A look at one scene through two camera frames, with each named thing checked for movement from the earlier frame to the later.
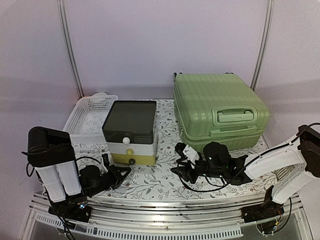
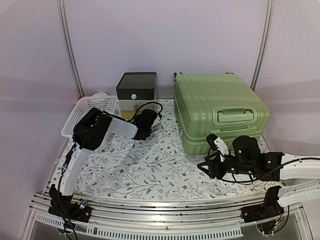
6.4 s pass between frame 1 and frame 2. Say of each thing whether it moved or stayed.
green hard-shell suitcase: stayed
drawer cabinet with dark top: moved
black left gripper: moved
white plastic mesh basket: stayed
